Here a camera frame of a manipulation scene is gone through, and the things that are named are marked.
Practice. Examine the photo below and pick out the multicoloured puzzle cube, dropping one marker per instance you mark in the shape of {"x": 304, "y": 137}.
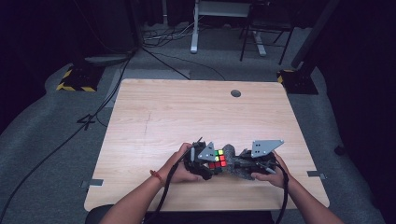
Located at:
{"x": 218, "y": 159}

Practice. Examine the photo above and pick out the black yellow-striped stand base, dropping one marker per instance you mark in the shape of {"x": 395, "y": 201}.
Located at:
{"x": 297, "y": 82}
{"x": 81, "y": 79}

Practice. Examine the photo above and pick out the black metal chair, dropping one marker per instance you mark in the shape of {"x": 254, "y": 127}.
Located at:
{"x": 267, "y": 25}

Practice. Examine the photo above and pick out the grey fleece cloth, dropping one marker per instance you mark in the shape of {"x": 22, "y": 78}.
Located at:
{"x": 232, "y": 161}

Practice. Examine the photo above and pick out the person's black clothing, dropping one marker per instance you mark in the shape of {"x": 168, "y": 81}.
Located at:
{"x": 202, "y": 218}

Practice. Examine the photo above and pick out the grey table edge bracket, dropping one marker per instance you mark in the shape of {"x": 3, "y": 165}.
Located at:
{"x": 315, "y": 174}
{"x": 93, "y": 183}

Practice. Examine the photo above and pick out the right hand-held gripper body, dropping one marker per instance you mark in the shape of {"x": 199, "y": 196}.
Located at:
{"x": 264, "y": 147}

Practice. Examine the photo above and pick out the black slanted stand pole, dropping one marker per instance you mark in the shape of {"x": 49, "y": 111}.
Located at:
{"x": 314, "y": 34}

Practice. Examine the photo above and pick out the white desk frame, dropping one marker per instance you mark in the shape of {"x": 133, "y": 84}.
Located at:
{"x": 194, "y": 34}

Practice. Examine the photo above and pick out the round grey table grommet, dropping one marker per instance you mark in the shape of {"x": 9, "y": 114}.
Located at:
{"x": 235, "y": 93}

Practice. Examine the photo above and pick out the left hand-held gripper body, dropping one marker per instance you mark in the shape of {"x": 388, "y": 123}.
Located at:
{"x": 205, "y": 153}

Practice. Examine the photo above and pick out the person's right hand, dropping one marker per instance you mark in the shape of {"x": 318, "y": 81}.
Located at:
{"x": 277, "y": 179}

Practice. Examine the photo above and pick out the person's left hand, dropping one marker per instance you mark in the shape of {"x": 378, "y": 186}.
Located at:
{"x": 177, "y": 168}

